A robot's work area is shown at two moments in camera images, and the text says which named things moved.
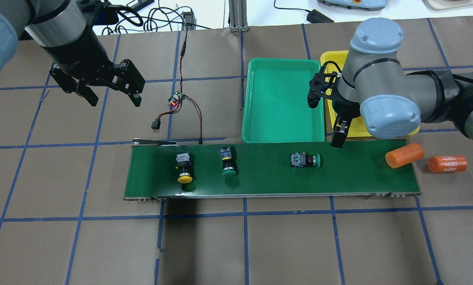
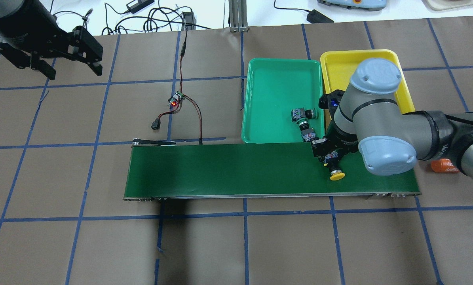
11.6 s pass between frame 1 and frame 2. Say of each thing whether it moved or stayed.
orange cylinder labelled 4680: moved
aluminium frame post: stayed
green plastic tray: stayed
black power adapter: stayed
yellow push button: moved
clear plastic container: stayed
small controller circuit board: stayed
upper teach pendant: stayed
